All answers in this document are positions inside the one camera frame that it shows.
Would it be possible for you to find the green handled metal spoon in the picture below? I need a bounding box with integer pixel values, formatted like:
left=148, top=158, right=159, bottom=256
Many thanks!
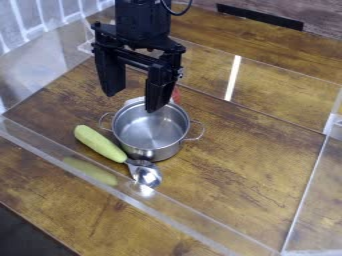
left=73, top=125, right=163, bottom=188

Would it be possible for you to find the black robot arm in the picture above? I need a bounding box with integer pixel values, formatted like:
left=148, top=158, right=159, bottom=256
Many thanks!
left=91, top=0, right=186, bottom=113

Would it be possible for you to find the red and white object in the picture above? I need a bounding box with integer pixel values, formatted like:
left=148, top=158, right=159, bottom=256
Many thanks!
left=172, top=86, right=182, bottom=104

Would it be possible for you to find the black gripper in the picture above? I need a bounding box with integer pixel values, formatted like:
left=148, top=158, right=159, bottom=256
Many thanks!
left=91, top=22, right=186, bottom=113

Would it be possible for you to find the clear acrylic bracket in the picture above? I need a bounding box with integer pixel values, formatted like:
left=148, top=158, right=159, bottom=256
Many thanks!
left=78, top=20, right=95, bottom=55

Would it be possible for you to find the black cable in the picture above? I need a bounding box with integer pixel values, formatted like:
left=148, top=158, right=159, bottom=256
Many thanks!
left=160, top=0, right=195, bottom=17

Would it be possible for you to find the black strip on table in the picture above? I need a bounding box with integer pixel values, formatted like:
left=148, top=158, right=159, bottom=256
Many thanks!
left=216, top=3, right=305, bottom=31

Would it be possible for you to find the clear acrylic enclosure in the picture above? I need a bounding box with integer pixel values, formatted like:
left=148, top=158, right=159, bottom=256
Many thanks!
left=0, top=12, right=342, bottom=256

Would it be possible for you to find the small steel pot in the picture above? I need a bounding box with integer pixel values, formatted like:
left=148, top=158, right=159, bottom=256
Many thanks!
left=98, top=97, right=206, bottom=162

